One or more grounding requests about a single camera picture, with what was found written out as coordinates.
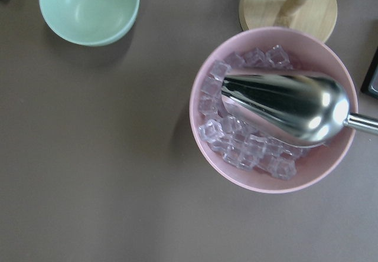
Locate clear ice cubes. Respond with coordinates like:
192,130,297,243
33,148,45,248
197,45,309,180

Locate steel ice scoop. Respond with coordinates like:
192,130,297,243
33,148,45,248
221,71,377,147

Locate pink bowl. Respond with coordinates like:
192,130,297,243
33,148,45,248
189,27,359,194

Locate mint green bowl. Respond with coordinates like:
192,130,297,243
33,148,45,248
39,0,140,47

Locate small black box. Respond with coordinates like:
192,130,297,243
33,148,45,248
361,50,378,99

